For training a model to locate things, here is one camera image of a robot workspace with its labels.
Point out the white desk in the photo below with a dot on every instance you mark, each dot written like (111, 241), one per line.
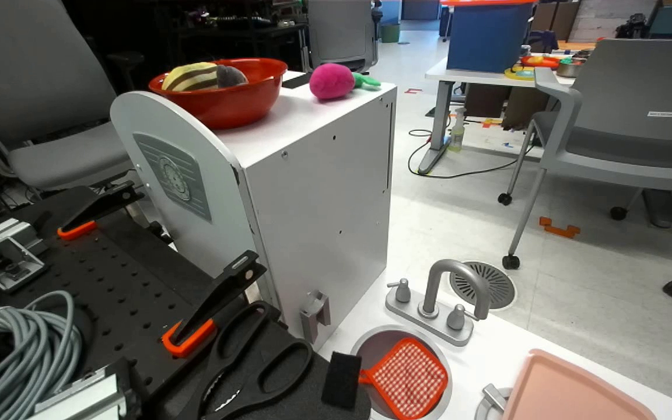
(438, 116)

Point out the white toy kitchen cabinet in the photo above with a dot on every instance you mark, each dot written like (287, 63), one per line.
(326, 193)

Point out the white bottle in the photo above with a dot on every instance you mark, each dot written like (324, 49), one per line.
(456, 130)

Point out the orange floor tape marker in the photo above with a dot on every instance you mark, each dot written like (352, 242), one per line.
(559, 229)

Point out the green toy piece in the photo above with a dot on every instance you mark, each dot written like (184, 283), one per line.
(367, 80)

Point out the orange mesh toy strainer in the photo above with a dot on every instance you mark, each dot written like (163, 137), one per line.
(409, 380)

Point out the orange bin lid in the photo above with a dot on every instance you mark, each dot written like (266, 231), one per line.
(484, 2)

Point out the red-orange plastic bowl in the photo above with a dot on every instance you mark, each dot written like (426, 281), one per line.
(234, 105)

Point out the silver aluminium bracket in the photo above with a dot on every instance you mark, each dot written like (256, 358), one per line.
(4, 264)
(79, 396)

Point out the grey office chair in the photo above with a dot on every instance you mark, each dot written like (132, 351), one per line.
(630, 140)
(339, 30)
(34, 77)

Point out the grey plush toy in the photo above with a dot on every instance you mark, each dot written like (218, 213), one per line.
(232, 74)

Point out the black flat rectangle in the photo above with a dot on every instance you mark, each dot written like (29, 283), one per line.
(296, 77)

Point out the black clamp orange tip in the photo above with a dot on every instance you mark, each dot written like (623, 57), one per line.
(219, 298)
(98, 205)

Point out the pink fuzzy ball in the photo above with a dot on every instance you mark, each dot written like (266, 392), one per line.
(330, 82)

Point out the orange toy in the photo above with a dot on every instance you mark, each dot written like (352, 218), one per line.
(538, 60)

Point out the pink plastic tray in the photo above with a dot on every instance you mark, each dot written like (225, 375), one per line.
(561, 392)

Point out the blue storage bin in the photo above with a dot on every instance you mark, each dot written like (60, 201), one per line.
(489, 38)

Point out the black perforated table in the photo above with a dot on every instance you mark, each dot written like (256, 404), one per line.
(118, 287)

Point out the white toy sink counter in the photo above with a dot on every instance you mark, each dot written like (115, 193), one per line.
(500, 351)

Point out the grey toy faucet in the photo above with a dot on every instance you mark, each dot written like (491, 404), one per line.
(437, 287)

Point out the black foam block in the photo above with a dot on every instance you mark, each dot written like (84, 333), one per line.
(340, 379)

